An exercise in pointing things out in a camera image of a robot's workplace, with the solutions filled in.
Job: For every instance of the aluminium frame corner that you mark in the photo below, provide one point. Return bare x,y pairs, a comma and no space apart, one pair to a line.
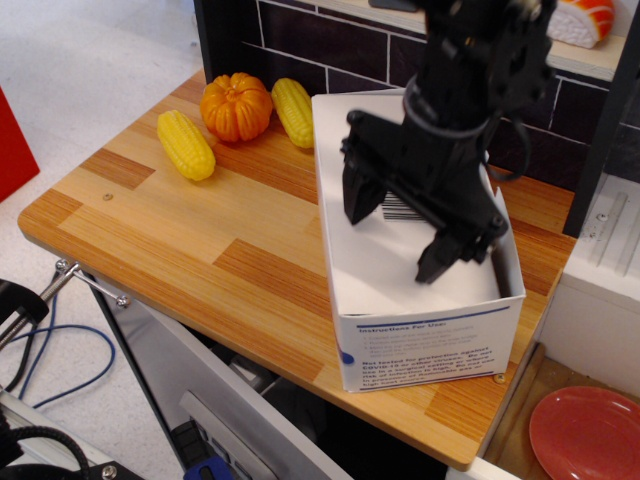
43,451

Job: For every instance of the orange toy pumpkin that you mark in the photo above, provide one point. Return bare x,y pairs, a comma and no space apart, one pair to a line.
236,108

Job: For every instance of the dark grey object on shelf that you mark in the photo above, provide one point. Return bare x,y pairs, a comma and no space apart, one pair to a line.
394,5

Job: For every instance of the metal clamp with black handle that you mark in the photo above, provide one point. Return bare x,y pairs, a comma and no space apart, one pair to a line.
23,306

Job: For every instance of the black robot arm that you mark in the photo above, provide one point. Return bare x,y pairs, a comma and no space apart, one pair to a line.
483,62

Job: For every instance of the toy salmon sushi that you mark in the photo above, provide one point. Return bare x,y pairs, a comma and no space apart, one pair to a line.
582,23

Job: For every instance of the yellow toy corn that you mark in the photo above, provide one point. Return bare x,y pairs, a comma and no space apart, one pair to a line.
294,109
185,146

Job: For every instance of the red plate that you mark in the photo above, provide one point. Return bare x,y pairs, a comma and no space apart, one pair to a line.
586,433

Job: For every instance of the white cardboard box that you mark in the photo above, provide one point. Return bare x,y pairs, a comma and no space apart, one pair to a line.
391,330

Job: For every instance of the yellow toy corn left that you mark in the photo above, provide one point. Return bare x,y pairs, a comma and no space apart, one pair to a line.
185,146

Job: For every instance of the yellow toy corn right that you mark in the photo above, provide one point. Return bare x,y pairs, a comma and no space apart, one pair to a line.
294,109

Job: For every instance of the wooden shelf board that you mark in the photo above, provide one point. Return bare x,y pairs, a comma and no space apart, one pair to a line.
599,62

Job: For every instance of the white cabinet drawer front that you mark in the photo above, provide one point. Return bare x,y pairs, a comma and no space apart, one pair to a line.
267,432

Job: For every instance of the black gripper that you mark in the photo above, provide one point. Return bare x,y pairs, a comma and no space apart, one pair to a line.
439,178

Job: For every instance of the red box on floor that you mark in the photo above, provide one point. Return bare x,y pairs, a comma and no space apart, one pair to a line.
18,164

